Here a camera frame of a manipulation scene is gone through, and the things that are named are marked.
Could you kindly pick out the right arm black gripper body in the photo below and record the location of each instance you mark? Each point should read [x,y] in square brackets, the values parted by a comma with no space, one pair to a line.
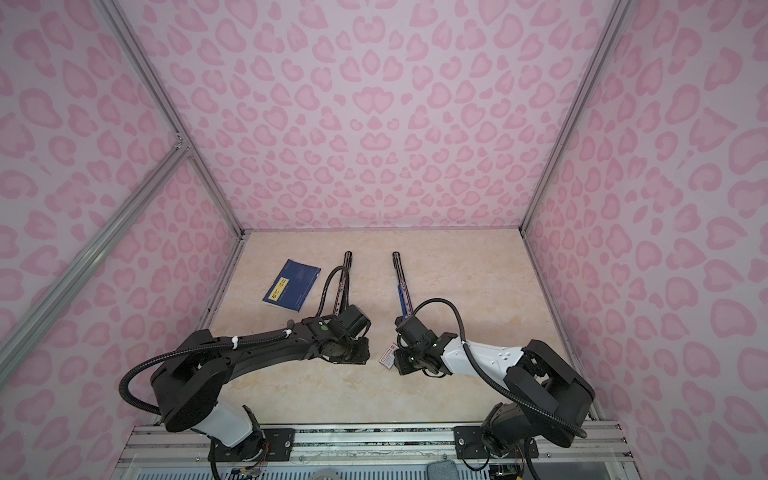
[409,361]

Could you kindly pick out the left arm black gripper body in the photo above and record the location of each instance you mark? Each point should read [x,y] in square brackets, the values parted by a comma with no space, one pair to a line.
[355,350]

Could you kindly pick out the red white staple box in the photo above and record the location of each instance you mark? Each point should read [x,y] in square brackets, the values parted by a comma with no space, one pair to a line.
[387,359]

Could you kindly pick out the blue long stapler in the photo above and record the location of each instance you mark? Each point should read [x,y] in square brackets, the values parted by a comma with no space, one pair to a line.
[403,291]

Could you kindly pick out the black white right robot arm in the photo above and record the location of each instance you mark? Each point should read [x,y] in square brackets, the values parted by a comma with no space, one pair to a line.
[545,396]

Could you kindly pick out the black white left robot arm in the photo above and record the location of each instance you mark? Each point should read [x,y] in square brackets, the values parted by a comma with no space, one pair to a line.
[189,381]

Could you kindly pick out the dark blue booklet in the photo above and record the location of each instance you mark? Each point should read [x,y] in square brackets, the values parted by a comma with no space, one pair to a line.
[292,285]

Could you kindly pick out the grey cloth pad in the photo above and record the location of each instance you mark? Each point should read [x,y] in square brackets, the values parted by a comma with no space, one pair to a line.
[442,470]

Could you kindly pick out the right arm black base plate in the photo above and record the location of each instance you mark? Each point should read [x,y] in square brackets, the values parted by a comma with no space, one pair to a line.
[476,442]

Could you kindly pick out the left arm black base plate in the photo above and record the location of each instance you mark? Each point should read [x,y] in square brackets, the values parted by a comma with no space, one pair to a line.
[271,445]

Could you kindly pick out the aluminium front rail frame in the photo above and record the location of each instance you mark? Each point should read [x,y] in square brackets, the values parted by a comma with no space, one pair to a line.
[375,451]

